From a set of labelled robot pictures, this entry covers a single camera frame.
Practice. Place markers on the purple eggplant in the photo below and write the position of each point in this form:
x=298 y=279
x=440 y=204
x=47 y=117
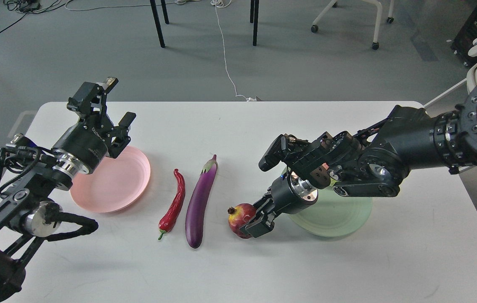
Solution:
x=194 y=222

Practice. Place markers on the red chili pepper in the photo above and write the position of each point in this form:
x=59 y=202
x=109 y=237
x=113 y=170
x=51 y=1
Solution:
x=168 y=221

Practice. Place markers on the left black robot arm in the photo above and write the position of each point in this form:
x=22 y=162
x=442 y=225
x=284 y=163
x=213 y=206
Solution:
x=29 y=173

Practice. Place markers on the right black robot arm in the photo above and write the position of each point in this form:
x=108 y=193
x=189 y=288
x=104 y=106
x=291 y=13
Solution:
x=371 y=163

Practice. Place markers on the white rolling chair base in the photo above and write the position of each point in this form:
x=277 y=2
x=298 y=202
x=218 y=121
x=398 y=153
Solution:
x=379 y=11

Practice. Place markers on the pink plate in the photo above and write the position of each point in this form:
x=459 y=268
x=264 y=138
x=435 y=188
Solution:
x=115 y=184

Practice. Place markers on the green plate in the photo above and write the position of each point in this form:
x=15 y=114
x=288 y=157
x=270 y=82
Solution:
x=334 y=215

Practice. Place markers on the red pomegranate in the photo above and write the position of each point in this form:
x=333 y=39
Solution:
x=239 y=216

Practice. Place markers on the black equipment case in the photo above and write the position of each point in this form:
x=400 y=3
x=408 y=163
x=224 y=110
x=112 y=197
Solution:
x=463 y=41

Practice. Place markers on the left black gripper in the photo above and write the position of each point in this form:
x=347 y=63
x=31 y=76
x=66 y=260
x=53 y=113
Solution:
x=94 y=137

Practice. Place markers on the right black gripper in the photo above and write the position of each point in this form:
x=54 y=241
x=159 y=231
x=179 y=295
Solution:
x=288 y=194

